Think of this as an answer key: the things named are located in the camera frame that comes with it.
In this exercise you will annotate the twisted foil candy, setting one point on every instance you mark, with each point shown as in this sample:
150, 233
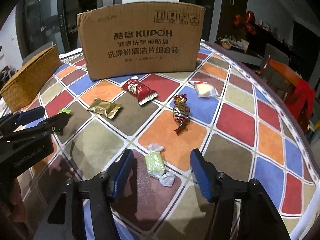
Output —
181, 112

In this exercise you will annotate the gold foil snack packet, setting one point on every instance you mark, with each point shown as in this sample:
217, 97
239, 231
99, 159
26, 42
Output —
105, 108

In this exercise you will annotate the red balloon decoration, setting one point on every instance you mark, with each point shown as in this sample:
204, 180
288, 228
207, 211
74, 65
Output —
248, 22

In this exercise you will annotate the grey chair left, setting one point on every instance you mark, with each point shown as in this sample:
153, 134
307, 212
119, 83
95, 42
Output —
34, 53

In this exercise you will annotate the brown cardboard box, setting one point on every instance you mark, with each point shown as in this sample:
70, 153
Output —
140, 38

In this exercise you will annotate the dark red snack packet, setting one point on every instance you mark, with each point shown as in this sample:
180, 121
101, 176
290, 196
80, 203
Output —
140, 91

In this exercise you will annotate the woven wicker basket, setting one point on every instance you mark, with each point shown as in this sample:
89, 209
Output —
25, 84

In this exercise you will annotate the person left hand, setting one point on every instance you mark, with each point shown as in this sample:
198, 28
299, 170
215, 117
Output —
13, 218

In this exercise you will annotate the colourful diamond pattern table mat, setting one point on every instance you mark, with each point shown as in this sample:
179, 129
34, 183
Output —
246, 132

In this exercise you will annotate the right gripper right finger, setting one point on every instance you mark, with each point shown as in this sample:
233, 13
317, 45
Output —
259, 218

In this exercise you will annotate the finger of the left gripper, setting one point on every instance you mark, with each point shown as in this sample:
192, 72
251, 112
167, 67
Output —
12, 121
46, 127

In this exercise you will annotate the grey chair right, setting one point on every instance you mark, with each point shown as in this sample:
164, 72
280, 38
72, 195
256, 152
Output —
276, 54

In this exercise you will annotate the clear yellow cake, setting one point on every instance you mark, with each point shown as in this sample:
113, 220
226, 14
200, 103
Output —
205, 90

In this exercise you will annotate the orange wooden chair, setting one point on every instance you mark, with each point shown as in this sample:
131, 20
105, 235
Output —
292, 89

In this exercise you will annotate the green candy packet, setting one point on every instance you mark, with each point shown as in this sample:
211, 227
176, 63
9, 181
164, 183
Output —
68, 111

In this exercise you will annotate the light green candy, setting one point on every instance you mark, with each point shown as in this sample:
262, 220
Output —
155, 165

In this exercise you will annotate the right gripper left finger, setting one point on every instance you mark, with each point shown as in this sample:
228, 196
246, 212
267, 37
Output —
64, 217

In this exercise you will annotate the grey chair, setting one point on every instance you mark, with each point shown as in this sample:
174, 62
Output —
34, 53
276, 54

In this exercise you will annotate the white low cabinet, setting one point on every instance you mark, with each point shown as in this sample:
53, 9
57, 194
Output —
242, 57

